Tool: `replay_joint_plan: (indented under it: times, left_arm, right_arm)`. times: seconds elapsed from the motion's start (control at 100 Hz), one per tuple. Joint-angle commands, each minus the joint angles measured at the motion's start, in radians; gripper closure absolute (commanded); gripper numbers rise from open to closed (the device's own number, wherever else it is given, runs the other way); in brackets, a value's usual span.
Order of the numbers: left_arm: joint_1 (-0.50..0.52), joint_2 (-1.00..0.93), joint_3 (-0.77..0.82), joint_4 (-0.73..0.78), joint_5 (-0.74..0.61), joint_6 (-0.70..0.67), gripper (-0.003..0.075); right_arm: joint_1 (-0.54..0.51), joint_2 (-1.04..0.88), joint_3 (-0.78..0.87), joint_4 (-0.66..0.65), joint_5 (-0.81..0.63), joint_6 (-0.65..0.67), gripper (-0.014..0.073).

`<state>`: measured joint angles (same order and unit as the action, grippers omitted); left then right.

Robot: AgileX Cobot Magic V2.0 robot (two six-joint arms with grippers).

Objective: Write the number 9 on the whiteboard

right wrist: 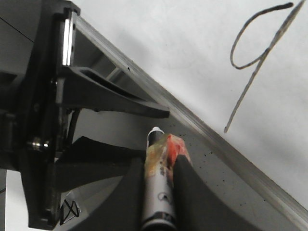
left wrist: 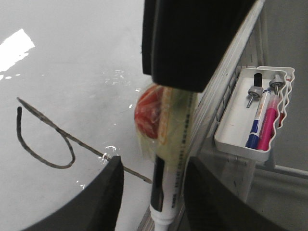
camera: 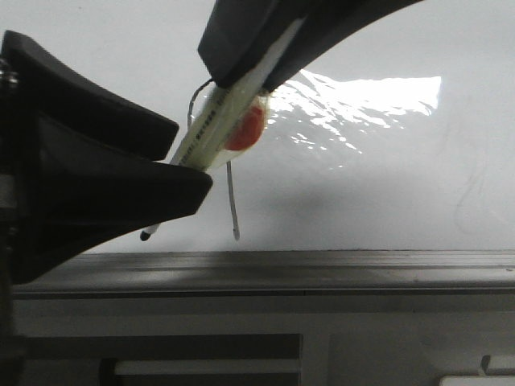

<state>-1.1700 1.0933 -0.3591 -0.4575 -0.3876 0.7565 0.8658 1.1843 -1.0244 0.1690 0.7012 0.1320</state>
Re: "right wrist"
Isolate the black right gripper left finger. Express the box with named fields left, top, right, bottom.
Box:
left=59, top=157, right=144, bottom=231

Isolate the aluminium whiteboard tray ledge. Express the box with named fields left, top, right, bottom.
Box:
left=77, top=17, right=308, bottom=231

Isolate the white whiteboard marker pen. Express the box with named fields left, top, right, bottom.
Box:
left=141, top=127, right=177, bottom=231

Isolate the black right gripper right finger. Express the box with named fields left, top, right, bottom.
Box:
left=173, top=155, right=259, bottom=231

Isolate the red round magnet with tape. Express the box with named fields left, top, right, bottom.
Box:
left=145, top=133, right=192, bottom=171

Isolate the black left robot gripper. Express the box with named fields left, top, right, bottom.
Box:
left=0, top=0, right=169, bottom=231

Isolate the white whiteboard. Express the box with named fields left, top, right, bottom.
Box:
left=77, top=0, right=308, bottom=207

